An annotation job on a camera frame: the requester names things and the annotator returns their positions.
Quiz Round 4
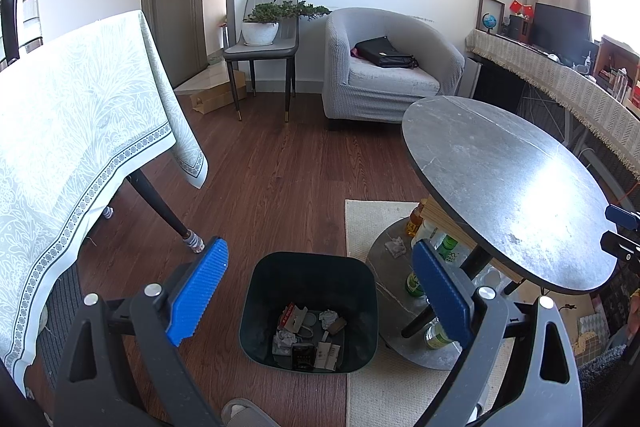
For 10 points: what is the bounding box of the beige rug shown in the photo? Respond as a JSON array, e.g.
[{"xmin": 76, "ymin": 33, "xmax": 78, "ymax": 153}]
[{"xmin": 345, "ymin": 199, "xmax": 516, "ymax": 427}]

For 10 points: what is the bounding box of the round grey marble table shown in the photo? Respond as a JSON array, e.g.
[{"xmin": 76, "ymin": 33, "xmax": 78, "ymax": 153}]
[{"xmin": 367, "ymin": 96, "xmax": 619, "ymax": 370}]

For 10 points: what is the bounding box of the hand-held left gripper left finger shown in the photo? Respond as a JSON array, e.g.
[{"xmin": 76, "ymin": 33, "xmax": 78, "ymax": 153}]
[{"xmin": 54, "ymin": 236, "xmax": 230, "ymax": 427}]

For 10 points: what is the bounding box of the grey armchair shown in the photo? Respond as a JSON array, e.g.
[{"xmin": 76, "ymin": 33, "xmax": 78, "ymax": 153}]
[{"xmin": 321, "ymin": 8, "xmax": 466, "ymax": 132}]

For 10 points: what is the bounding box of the potted plant in white pot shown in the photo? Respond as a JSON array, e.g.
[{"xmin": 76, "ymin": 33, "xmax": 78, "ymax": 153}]
[{"xmin": 242, "ymin": 0, "xmax": 332, "ymax": 46}]

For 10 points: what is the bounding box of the red and white box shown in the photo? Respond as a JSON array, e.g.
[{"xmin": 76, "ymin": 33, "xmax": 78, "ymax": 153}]
[{"xmin": 278, "ymin": 303, "xmax": 310, "ymax": 333}]

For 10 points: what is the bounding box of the grey fleece clothing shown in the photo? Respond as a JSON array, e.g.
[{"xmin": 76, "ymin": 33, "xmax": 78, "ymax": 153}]
[{"xmin": 577, "ymin": 346, "xmax": 628, "ymax": 390}]

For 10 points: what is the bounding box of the patterned cardboard box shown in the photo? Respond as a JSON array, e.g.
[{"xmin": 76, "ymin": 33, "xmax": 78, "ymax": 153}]
[{"xmin": 575, "ymin": 311, "xmax": 612, "ymax": 358}]

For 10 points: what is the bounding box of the grey dining chair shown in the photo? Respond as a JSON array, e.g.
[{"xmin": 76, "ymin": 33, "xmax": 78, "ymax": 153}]
[{"xmin": 223, "ymin": 0, "xmax": 300, "ymax": 122}]

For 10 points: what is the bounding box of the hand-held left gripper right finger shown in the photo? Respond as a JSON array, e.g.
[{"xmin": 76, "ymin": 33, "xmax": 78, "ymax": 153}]
[{"xmin": 411, "ymin": 239, "xmax": 583, "ymax": 427}]

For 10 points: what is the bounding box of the clear bottle with green cap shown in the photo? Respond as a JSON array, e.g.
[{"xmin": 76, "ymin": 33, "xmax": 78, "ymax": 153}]
[{"xmin": 425, "ymin": 319, "xmax": 460, "ymax": 350}]

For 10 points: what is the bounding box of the black bag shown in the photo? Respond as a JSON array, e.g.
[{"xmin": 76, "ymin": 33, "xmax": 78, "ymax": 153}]
[{"xmin": 354, "ymin": 36, "xmax": 420, "ymax": 69}]

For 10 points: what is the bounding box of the black monitor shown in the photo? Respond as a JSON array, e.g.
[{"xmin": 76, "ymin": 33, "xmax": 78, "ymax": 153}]
[{"xmin": 531, "ymin": 3, "xmax": 592, "ymax": 58}]

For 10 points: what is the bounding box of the wooden desk organizer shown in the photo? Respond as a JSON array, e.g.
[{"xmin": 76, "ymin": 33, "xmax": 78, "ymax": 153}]
[{"xmin": 597, "ymin": 36, "xmax": 640, "ymax": 98}]

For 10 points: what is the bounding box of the sideboard with lace cloth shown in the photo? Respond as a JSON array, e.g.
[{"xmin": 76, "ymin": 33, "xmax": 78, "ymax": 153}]
[{"xmin": 465, "ymin": 29, "xmax": 640, "ymax": 180}]

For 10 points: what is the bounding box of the dark speaker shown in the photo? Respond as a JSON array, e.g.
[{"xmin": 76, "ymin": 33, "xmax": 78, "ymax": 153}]
[{"xmin": 509, "ymin": 14, "xmax": 532, "ymax": 42}]

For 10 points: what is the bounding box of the pale green patterned tablecloth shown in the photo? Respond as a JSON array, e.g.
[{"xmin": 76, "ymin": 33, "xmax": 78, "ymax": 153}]
[{"xmin": 0, "ymin": 9, "xmax": 209, "ymax": 400}]

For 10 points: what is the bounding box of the white plastic bottle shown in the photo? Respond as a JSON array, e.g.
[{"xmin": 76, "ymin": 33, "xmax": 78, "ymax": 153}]
[{"xmin": 417, "ymin": 219, "xmax": 441, "ymax": 248}]

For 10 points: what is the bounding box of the dark card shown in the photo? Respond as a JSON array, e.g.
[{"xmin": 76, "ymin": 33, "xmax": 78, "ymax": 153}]
[{"xmin": 291, "ymin": 343, "xmax": 316, "ymax": 370}]

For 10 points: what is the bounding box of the green glass bottle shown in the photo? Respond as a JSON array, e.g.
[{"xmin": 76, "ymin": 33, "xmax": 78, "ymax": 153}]
[{"xmin": 404, "ymin": 234, "xmax": 462, "ymax": 299}]

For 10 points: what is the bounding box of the wooden picture frame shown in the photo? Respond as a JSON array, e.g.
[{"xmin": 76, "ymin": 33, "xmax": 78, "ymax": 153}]
[{"xmin": 475, "ymin": 0, "xmax": 506, "ymax": 35}]

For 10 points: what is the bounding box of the grey slipper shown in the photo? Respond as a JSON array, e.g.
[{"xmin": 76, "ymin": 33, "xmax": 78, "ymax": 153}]
[{"xmin": 221, "ymin": 398, "xmax": 281, "ymax": 427}]

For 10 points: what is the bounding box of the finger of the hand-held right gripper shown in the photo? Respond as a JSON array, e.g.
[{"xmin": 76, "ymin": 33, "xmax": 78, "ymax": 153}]
[
  {"xmin": 601, "ymin": 231, "xmax": 640, "ymax": 262},
  {"xmin": 605, "ymin": 203, "xmax": 640, "ymax": 230}
]

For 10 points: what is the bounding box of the clear plastic bottles pile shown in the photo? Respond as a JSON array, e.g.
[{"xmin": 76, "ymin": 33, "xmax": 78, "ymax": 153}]
[{"xmin": 467, "ymin": 264, "xmax": 506, "ymax": 295}]

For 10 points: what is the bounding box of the wooden box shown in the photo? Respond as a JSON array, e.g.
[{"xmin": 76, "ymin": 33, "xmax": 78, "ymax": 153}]
[{"xmin": 419, "ymin": 198, "xmax": 523, "ymax": 283}]

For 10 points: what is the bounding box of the dark green trash bin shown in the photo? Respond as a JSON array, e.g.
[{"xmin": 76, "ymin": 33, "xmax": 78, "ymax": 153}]
[{"xmin": 239, "ymin": 251, "xmax": 379, "ymax": 375}]

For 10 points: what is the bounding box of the dining table with black legs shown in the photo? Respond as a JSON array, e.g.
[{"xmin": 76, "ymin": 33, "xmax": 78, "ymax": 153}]
[{"xmin": 127, "ymin": 169, "xmax": 201, "ymax": 253}]

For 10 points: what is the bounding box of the flat cardboard box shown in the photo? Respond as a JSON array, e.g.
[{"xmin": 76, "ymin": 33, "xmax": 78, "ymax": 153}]
[{"xmin": 190, "ymin": 69, "xmax": 247, "ymax": 115}]

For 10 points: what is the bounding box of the grey ribbed floor mat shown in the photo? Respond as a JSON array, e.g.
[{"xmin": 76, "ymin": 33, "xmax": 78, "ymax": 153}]
[{"xmin": 37, "ymin": 262, "xmax": 83, "ymax": 388}]

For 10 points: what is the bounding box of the glass kettle with black handle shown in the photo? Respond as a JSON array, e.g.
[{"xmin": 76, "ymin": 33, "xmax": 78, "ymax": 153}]
[{"xmin": 0, "ymin": 0, "xmax": 43, "ymax": 72}]

